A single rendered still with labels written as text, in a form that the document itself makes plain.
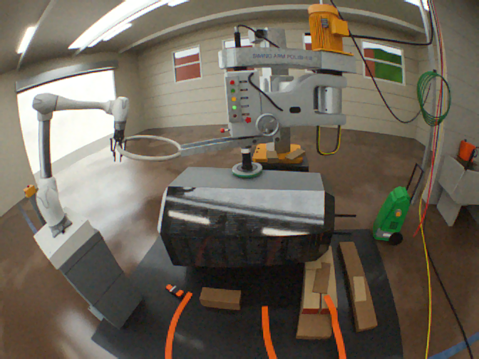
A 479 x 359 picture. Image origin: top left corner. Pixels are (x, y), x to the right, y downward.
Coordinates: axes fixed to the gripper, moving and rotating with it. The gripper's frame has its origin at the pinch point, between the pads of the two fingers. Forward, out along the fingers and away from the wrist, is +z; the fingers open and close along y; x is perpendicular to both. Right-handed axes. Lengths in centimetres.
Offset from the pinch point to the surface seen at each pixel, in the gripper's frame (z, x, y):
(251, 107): -49, -26, 78
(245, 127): -36, -26, 78
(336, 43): -114, -37, 122
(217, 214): 18, -41, 66
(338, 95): -77, -39, 135
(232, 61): -74, -21, 61
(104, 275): 65, -50, -12
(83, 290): 64, -65, -26
